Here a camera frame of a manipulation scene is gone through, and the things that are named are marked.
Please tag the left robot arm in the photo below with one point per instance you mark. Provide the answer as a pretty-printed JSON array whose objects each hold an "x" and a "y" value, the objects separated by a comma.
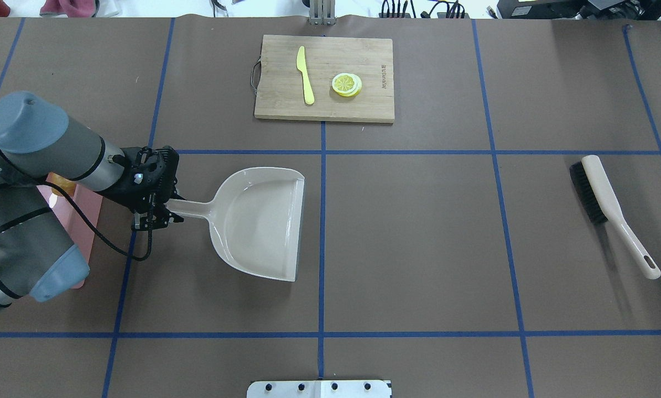
[{"x": 38, "y": 138}]

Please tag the toy brown potato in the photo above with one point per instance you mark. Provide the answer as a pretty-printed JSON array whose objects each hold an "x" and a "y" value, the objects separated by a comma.
[{"x": 67, "y": 186}]

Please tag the toy lemon slice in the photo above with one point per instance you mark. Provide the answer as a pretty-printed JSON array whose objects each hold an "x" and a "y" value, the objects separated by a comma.
[{"x": 347, "y": 84}]

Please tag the yellow plastic toy knife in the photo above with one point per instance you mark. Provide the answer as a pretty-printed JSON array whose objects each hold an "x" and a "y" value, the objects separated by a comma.
[{"x": 308, "y": 93}]

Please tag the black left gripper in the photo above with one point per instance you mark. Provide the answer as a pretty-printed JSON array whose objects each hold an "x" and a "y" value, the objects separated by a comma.
[{"x": 131, "y": 195}]

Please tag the wooden cutting board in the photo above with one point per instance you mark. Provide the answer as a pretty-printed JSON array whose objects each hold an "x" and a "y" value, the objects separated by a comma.
[{"x": 279, "y": 91}]

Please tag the white hand brush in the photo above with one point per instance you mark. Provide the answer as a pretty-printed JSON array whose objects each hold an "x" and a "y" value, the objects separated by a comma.
[{"x": 597, "y": 197}]

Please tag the pink plastic bin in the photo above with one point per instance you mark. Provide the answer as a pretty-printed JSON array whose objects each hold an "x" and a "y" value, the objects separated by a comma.
[{"x": 81, "y": 221}]

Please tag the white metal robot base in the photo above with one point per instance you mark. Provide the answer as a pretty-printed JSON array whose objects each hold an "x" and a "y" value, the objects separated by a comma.
[{"x": 320, "y": 388}]

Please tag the white plastic dustpan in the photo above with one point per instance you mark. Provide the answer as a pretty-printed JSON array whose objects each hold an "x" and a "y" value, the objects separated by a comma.
[{"x": 254, "y": 220}]

